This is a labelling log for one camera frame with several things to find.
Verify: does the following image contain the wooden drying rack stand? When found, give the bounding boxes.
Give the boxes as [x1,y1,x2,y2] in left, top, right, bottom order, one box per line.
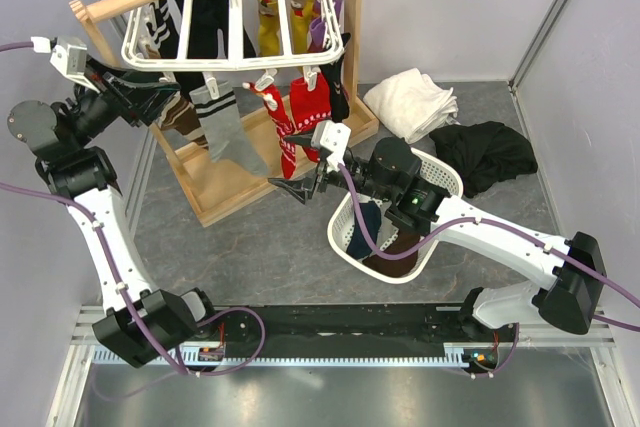
[69,0,379,227]

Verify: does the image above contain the crumpled black cloth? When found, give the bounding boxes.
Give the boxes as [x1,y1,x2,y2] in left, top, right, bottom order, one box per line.
[429,121,538,198]

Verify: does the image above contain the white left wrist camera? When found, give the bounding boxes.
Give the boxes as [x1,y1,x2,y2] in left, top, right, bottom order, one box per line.
[50,36,95,90]

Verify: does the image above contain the aluminium rail frame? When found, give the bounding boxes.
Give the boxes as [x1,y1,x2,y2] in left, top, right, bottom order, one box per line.
[47,303,634,426]

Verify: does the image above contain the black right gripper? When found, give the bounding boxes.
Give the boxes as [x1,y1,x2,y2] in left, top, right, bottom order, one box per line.
[269,125,394,206]

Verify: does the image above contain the grey sock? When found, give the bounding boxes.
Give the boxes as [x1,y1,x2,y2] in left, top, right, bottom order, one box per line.
[190,82,268,177]

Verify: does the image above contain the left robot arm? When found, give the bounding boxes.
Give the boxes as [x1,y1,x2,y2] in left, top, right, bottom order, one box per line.
[7,58,220,374]

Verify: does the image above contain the black sock white stripes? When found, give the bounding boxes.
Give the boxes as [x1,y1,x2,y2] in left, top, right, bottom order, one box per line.
[146,0,179,59]

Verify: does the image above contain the plain black sock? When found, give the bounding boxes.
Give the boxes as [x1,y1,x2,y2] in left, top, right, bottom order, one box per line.
[188,0,229,59]

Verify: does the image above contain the white plastic clip hanger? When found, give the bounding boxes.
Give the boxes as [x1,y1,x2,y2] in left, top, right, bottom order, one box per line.
[121,0,344,98]

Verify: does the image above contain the white perforated laundry basket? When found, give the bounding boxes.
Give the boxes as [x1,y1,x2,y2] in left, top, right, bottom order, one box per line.
[327,147,464,285]

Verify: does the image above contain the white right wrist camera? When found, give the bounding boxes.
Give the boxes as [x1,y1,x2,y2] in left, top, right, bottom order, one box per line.
[311,120,351,172]

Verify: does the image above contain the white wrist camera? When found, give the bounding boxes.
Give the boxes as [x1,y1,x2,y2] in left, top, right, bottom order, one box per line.
[311,120,351,172]
[50,36,95,90]

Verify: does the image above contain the brown sock in basket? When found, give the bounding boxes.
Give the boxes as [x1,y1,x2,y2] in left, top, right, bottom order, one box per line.
[360,234,424,279]

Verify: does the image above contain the navy blue sock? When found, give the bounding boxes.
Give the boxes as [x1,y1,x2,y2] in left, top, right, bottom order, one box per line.
[346,201,384,261]

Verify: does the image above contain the folded white towel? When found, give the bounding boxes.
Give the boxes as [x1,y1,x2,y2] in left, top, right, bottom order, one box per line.
[364,68,458,144]

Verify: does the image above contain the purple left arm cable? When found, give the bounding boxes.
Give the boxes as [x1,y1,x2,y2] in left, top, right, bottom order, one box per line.
[0,41,189,378]

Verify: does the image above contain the yellow reindeer sock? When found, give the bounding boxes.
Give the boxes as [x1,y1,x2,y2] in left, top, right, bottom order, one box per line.
[257,0,316,59]

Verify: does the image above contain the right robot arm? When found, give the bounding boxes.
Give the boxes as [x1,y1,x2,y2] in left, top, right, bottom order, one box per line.
[269,134,606,341]

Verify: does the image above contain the purple striped sock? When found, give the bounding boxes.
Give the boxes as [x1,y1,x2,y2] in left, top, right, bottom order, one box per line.
[307,0,326,53]

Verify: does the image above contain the brown striped sock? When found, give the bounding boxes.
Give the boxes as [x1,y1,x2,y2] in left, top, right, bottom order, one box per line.
[160,72,208,148]

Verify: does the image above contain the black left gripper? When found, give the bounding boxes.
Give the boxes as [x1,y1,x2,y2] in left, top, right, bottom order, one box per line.
[62,54,179,147]

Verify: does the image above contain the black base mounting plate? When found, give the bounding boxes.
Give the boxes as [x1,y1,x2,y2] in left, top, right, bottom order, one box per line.
[193,303,519,378]

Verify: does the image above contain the red patterned Christmas sock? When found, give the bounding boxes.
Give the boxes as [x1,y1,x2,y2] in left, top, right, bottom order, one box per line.
[289,73,331,133]

